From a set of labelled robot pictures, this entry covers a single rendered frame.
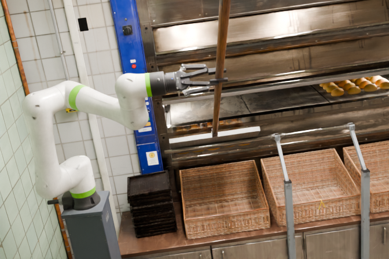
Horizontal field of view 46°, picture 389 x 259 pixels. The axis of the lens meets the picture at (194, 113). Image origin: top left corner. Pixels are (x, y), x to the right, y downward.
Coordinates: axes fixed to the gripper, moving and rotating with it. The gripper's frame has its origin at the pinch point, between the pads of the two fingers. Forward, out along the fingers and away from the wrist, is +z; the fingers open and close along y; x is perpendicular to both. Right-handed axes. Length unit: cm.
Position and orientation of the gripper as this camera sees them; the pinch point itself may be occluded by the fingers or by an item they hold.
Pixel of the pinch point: (218, 76)
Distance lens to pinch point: 176.5
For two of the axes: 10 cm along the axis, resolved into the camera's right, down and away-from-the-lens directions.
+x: -0.2, -2.7, -9.6
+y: 1.3, 9.5, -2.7
